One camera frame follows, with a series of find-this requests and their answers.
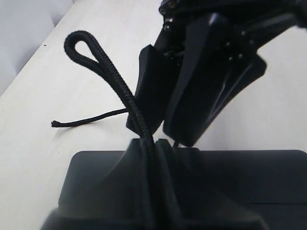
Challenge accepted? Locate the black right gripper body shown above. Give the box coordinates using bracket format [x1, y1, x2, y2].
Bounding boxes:
[154, 0, 307, 54]

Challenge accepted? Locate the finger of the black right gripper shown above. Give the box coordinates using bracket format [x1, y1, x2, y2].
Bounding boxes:
[134, 45, 180, 133]
[163, 13, 266, 147]

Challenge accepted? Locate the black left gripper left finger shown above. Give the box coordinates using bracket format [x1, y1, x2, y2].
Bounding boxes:
[42, 139, 154, 230]

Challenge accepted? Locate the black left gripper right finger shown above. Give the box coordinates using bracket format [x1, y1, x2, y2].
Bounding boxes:
[155, 139, 264, 230]

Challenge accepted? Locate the black braided rope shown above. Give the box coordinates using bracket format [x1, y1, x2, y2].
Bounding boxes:
[50, 30, 180, 154]

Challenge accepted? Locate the black plastic carrying case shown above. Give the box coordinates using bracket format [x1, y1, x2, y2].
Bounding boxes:
[57, 147, 307, 230]

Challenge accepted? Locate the white backdrop curtain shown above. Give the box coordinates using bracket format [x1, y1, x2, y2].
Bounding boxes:
[0, 0, 74, 93]

